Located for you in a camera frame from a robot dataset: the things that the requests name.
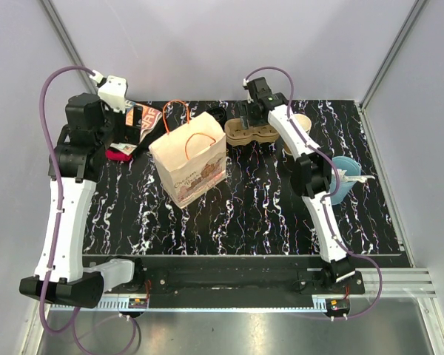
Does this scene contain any black coffee lid stack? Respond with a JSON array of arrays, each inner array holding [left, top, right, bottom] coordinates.
[[207, 106, 227, 126]]

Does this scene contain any blue plastic cup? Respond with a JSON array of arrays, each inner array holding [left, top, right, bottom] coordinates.
[[331, 156, 361, 206]]

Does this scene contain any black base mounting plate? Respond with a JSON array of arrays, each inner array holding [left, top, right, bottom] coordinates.
[[107, 256, 366, 311]]

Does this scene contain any cardboard cup carrier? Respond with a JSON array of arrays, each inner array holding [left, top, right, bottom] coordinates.
[[224, 118, 280, 146]]

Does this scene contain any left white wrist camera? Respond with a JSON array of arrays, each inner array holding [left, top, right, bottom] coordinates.
[[90, 70, 128, 113]]

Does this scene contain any red cloth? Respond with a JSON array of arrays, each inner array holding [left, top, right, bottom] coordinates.
[[105, 149, 132, 163]]

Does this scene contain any paper cup stack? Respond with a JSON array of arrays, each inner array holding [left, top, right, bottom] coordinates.
[[283, 113, 312, 156]]

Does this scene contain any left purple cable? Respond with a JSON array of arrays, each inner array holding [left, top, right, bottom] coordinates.
[[38, 65, 138, 354]]

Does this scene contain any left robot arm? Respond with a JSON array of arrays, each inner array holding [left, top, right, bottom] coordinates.
[[19, 93, 145, 308]]

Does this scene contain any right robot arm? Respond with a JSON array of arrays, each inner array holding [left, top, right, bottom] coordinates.
[[239, 77, 355, 294]]

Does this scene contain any paper takeout bag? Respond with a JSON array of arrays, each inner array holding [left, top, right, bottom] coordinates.
[[149, 100, 226, 209]]

